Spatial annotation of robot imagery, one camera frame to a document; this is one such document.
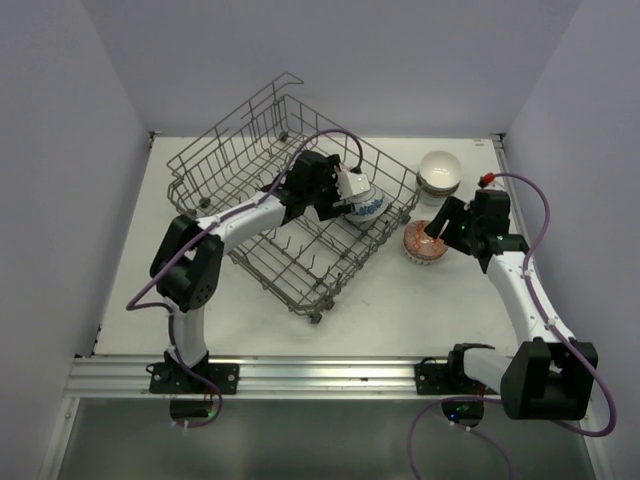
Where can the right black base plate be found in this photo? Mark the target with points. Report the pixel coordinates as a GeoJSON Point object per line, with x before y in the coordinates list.
{"type": "Point", "coordinates": [433, 377]}

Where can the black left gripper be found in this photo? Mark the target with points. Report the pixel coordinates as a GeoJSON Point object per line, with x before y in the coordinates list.
{"type": "Point", "coordinates": [326, 209]}

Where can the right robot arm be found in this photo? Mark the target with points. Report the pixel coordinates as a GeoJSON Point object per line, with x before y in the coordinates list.
{"type": "Point", "coordinates": [549, 377]}

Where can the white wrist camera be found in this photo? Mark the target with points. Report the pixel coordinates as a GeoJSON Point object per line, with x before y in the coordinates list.
{"type": "Point", "coordinates": [490, 181]}
{"type": "Point", "coordinates": [350, 184]}

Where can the red dotted pattern bowl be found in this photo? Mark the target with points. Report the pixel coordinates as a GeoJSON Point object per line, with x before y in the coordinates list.
{"type": "Point", "coordinates": [437, 192]}

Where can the plain white bowl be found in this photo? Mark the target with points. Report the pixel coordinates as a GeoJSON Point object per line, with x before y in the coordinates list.
{"type": "Point", "coordinates": [435, 202]}

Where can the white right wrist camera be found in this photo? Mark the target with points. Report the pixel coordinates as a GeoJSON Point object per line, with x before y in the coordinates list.
{"type": "Point", "coordinates": [490, 181]}

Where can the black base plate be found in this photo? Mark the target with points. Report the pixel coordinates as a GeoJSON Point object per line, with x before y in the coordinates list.
{"type": "Point", "coordinates": [170, 378]}
{"type": "Point", "coordinates": [433, 377]}

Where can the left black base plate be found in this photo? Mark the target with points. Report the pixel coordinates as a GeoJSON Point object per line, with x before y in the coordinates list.
{"type": "Point", "coordinates": [170, 378]}

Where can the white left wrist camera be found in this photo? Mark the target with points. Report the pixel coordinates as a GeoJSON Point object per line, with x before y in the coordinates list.
{"type": "Point", "coordinates": [350, 184]}

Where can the aluminium mounting rail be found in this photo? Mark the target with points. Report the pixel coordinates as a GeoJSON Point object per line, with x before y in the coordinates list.
{"type": "Point", "coordinates": [261, 378]}

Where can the blue zigzag bowl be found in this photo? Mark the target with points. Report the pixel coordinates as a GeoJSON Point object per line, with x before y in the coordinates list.
{"type": "Point", "coordinates": [417, 243]}

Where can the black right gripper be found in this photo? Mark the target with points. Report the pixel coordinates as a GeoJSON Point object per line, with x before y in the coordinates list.
{"type": "Point", "coordinates": [453, 208]}

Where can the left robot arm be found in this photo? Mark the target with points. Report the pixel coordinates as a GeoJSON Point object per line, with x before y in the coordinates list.
{"type": "Point", "coordinates": [186, 268]}

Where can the blue floral white bowl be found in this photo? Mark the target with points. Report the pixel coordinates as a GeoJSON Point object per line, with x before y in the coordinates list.
{"type": "Point", "coordinates": [367, 206]}

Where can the grey wire dish rack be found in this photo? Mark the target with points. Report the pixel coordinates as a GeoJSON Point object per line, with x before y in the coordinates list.
{"type": "Point", "coordinates": [307, 262]}

